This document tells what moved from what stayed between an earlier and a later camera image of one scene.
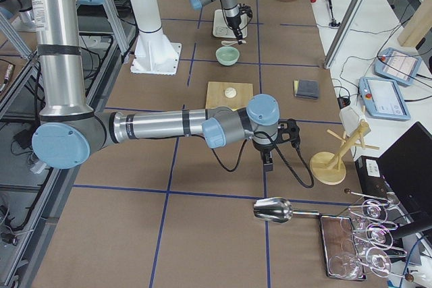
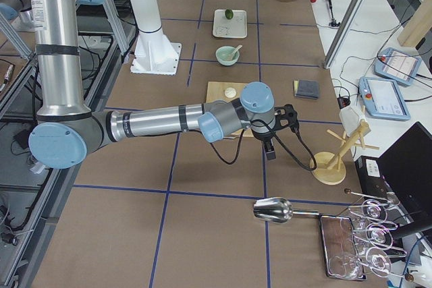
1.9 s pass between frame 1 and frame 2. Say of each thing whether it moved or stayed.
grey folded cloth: stayed
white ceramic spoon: moved
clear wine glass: stayed
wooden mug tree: stayed
